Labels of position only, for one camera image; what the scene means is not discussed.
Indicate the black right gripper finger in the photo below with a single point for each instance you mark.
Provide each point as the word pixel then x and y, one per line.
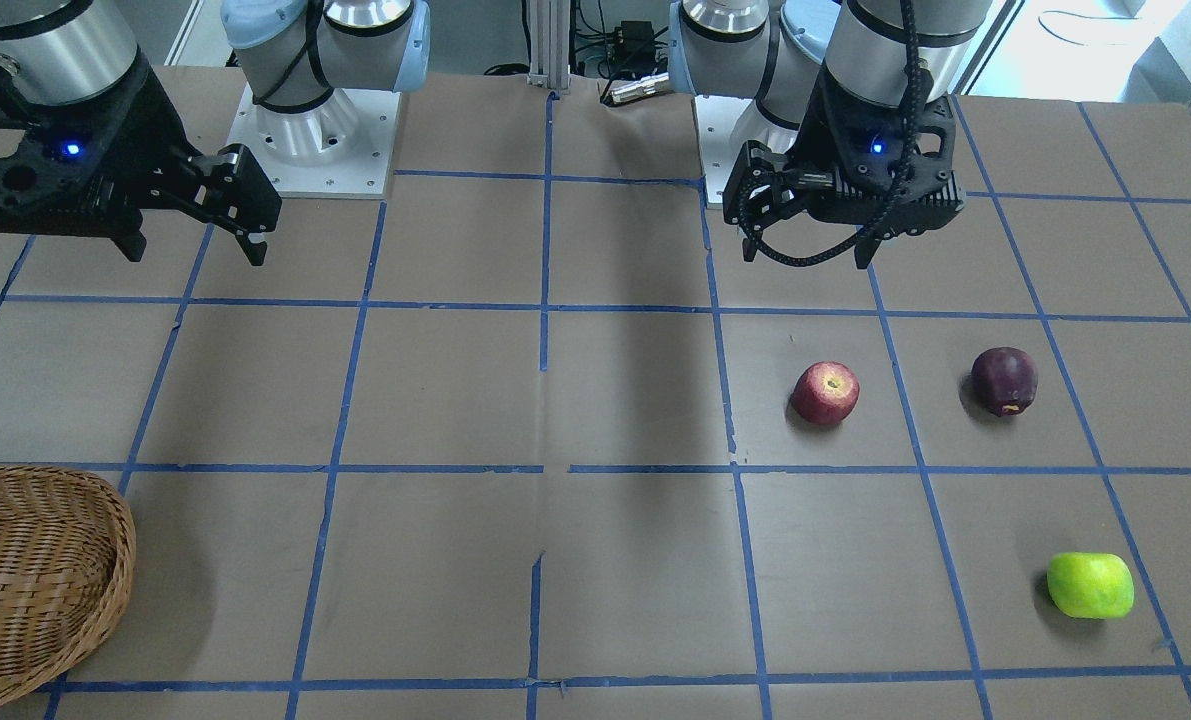
pixel 130 242
pixel 229 189

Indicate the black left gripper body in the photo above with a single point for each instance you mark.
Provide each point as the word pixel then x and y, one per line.
pixel 813 135

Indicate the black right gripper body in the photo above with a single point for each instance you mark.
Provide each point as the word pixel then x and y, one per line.
pixel 156 128

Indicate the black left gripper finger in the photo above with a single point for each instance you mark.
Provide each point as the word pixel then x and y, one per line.
pixel 752 198
pixel 867 246

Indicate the red apple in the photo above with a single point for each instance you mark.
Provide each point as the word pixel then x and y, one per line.
pixel 826 393

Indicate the dark purple apple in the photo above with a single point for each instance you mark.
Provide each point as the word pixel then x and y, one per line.
pixel 1004 380

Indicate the green apple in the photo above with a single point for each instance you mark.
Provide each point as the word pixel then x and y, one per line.
pixel 1087 585

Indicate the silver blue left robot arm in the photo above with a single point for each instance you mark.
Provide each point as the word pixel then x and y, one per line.
pixel 863 88

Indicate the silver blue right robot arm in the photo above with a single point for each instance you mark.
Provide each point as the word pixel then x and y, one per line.
pixel 294 54

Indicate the woven wicker basket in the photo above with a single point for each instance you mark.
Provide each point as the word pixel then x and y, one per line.
pixel 67 556

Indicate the silver metal cylinder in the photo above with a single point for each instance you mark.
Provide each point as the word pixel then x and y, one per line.
pixel 637 90

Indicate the black power adapter box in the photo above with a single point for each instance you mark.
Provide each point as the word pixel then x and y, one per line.
pixel 631 41

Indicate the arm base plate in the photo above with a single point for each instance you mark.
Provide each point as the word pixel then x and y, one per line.
pixel 723 124
pixel 340 150

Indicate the aluminium frame post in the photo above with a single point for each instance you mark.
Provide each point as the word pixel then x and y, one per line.
pixel 549 44

